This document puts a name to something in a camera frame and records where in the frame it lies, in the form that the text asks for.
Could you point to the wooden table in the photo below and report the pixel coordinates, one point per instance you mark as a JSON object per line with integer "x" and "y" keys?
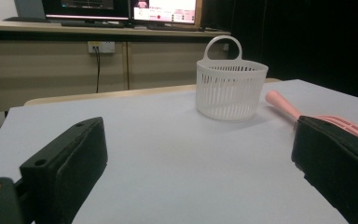
{"x": 105, "y": 95}

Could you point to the pink hairbrush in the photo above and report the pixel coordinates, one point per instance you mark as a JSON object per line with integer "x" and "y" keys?
{"x": 281, "y": 104}

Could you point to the dark screen monitor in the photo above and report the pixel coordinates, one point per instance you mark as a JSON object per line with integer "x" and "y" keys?
{"x": 87, "y": 7}

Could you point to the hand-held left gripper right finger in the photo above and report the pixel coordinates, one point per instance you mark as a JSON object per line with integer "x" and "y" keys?
{"x": 338, "y": 161}

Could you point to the black keyboard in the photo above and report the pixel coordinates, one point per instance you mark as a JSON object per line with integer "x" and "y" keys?
{"x": 174, "y": 28}
{"x": 93, "y": 24}

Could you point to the long beige desk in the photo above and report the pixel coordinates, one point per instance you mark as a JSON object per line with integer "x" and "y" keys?
{"x": 43, "y": 71}

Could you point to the bright screen monitor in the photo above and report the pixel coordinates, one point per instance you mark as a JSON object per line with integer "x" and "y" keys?
{"x": 164, "y": 11}

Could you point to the white slotted plastic basket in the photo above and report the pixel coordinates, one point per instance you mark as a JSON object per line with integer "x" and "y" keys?
{"x": 230, "y": 93}

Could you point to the black curtain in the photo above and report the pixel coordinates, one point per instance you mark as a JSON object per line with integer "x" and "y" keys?
{"x": 317, "y": 43}

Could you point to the white wall power outlet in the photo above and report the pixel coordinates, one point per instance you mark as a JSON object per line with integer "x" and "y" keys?
{"x": 104, "y": 47}

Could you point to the grey box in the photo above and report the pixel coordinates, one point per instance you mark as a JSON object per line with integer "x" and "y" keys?
{"x": 29, "y": 9}

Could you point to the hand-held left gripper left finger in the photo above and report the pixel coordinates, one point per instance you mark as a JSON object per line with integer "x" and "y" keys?
{"x": 59, "y": 174}

